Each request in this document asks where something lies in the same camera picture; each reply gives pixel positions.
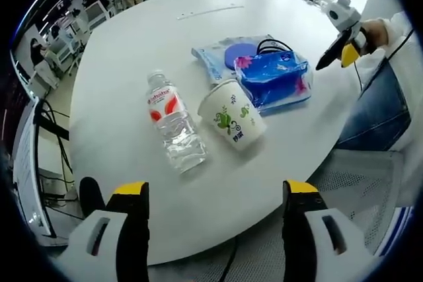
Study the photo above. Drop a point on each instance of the person's right hand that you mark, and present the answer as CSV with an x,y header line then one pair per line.
x,y
376,32

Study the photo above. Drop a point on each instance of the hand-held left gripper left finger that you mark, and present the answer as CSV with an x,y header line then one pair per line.
x,y
132,229

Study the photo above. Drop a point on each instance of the white round table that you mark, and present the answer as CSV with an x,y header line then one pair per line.
x,y
198,31

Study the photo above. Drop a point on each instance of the blue tissue pack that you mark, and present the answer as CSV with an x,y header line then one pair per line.
x,y
272,79

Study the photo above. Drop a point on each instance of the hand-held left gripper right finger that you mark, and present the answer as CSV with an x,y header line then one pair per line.
x,y
304,229

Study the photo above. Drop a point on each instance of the white paper cup green print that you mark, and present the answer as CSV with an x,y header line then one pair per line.
x,y
231,117

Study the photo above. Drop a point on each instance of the light blue plastic package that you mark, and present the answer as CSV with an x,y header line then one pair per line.
x,y
215,55

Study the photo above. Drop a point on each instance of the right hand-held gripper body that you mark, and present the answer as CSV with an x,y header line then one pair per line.
x,y
343,14

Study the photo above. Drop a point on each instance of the white board panel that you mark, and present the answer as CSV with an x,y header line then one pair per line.
x,y
28,166

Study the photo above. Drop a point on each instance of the grey mesh chair seat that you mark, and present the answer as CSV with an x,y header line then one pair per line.
x,y
360,189

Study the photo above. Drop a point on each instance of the person's blue jeans leg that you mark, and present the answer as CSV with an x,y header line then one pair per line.
x,y
376,110

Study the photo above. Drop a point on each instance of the clear plastic water bottle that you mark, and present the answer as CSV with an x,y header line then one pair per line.
x,y
172,117

